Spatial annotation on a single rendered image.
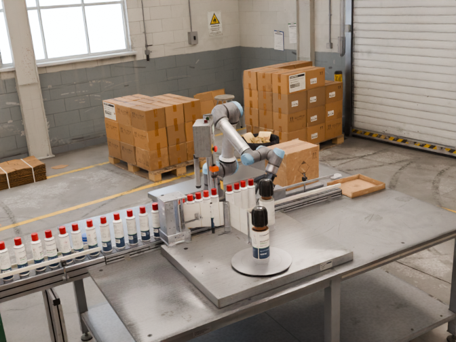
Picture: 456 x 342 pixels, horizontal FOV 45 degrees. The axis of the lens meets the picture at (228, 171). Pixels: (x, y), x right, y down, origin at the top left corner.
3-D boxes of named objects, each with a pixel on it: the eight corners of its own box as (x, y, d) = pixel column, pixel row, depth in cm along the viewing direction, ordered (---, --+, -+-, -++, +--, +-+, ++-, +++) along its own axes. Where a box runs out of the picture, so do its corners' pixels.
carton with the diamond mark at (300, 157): (286, 191, 377) (286, 154, 369) (265, 182, 396) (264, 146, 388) (319, 181, 393) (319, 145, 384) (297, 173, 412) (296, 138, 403)
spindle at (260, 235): (258, 265, 271) (256, 212, 262) (249, 258, 278) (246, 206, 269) (273, 260, 275) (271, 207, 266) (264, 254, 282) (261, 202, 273)
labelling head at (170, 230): (168, 246, 299) (163, 203, 291) (159, 238, 310) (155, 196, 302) (191, 239, 306) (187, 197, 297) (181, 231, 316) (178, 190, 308)
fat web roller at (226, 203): (226, 235, 310) (224, 204, 304) (222, 232, 314) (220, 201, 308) (233, 233, 312) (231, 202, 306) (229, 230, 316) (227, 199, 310)
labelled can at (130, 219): (130, 246, 303) (126, 212, 296) (127, 243, 307) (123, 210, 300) (139, 243, 305) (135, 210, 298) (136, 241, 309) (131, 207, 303)
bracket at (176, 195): (164, 203, 292) (163, 201, 291) (156, 197, 301) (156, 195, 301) (186, 197, 298) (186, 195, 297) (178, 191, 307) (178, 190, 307)
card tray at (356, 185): (351, 198, 364) (351, 193, 363) (326, 187, 385) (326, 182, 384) (385, 188, 377) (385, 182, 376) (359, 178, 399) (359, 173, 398)
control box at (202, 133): (195, 157, 317) (192, 125, 311) (199, 149, 333) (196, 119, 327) (212, 157, 316) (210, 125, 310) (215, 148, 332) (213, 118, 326)
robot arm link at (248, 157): (206, 104, 348) (251, 158, 329) (219, 100, 355) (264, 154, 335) (201, 117, 356) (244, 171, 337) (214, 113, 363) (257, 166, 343)
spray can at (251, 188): (250, 212, 338) (249, 181, 331) (246, 210, 342) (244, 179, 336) (257, 210, 340) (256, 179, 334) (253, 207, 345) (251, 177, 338)
